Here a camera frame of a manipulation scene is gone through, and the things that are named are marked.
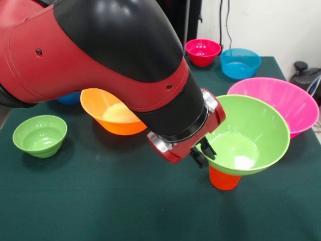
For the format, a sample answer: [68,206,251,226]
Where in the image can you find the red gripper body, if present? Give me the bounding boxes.
[148,101,226,165]

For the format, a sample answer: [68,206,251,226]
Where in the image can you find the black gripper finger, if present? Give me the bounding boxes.
[198,137,217,160]
[190,147,209,169]

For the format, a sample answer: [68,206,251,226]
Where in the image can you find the orange-red plastic cup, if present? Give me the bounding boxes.
[209,165,242,191]

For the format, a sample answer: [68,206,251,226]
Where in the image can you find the medium green bowl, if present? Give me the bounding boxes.
[195,94,291,176]

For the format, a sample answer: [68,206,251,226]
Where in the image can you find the large pink bowl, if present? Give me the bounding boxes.
[227,77,320,139]

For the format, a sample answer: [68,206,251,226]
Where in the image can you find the large orange bowl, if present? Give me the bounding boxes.
[80,88,148,136]

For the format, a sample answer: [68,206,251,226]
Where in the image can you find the small blue bowl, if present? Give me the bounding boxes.
[220,48,262,80]

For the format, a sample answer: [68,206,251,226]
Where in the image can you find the dark green tablecloth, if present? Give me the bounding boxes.
[0,54,321,241]

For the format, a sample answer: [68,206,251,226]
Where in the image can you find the small crimson bowl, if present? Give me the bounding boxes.
[185,39,222,67]

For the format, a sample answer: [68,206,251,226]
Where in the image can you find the large blue bowl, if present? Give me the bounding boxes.
[56,91,82,105]

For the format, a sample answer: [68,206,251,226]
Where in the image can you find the small green bowl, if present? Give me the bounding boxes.
[12,114,68,159]

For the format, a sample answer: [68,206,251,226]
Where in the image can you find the black wall cable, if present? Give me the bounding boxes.
[219,0,243,58]

